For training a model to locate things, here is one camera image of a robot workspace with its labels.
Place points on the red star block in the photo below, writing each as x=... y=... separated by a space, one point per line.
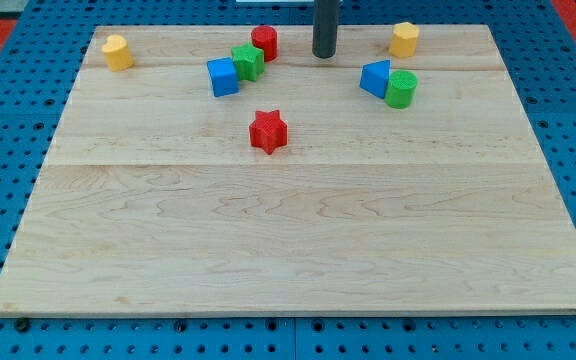
x=268 y=131

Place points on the blue cube block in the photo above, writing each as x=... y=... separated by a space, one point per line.
x=223 y=76

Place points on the green star block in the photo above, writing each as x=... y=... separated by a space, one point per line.
x=248 y=61

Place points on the light wooden board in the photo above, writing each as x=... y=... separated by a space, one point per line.
x=152 y=203

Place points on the blue triangle block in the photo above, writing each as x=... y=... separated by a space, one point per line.
x=374 y=77

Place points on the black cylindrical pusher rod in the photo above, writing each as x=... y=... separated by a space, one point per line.
x=325 y=28

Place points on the red cylinder block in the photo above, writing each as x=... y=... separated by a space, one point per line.
x=265 y=37

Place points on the green cylinder block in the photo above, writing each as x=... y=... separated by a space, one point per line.
x=400 y=90

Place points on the yellow hexagon block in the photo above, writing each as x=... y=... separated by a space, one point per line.
x=404 y=40

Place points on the yellow heart block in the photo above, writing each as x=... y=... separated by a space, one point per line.
x=117 y=53

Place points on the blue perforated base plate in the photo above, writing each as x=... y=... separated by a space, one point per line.
x=38 y=65

